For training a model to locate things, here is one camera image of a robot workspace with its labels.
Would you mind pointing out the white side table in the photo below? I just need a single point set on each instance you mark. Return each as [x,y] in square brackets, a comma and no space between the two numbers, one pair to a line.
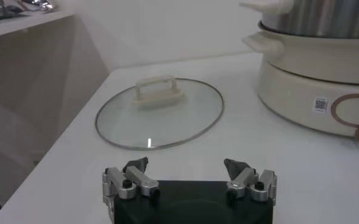
[39,91]

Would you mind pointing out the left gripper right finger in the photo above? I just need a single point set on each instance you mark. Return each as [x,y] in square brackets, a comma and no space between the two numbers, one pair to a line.
[243,179]

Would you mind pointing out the cream electric cooking pot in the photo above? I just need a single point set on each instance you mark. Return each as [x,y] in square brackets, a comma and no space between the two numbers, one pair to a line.
[295,100]

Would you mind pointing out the stainless steel steamer basket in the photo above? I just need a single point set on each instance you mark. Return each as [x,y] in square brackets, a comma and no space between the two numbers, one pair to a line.
[319,18]

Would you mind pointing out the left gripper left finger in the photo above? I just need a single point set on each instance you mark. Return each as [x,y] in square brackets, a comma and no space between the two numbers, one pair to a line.
[142,181]

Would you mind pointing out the chrome and black shell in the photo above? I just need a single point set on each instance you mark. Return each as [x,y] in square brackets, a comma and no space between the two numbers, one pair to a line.
[40,4]

